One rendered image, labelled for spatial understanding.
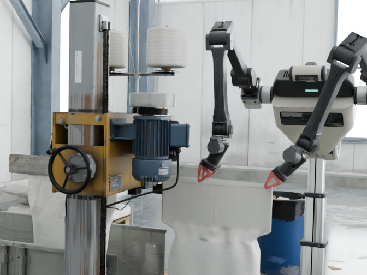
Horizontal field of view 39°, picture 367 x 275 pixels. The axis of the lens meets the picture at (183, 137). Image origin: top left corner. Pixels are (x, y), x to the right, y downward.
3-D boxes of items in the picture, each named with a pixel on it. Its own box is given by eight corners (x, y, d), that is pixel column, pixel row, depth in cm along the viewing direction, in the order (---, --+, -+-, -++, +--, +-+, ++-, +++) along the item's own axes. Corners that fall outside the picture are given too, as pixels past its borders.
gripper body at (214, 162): (199, 162, 222) (208, 147, 221) (207, 160, 232) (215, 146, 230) (212, 171, 220) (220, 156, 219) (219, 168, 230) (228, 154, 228)
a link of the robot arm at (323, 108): (363, 56, 194) (338, 45, 200) (356, 57, 190) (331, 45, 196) (319, 154, 212) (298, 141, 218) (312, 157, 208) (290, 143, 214)
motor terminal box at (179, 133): (187, 152, 208) (188, 123, 207) (189, 155, 198) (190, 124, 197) (167, 151, 207) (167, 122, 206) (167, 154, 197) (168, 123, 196)
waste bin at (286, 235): (312, 265, 466) (314, 192, 463) (304, 282, 418) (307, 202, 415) (259, 258, 483) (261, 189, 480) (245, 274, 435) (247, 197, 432)
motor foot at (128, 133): (145, 141, 205) (146, 119, 204) (132, 143, 194) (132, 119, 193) (124, 140, 208) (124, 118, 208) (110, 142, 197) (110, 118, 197)
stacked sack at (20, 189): (77, 190, 551) (77, 177, 550) (35, 199, 491) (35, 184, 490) (43, 187, 568) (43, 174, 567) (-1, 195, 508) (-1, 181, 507)
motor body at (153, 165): (177, 179, 207) (178, 116, 205) (161, 184, 192) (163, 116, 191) (141, 177, 212) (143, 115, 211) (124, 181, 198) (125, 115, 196)
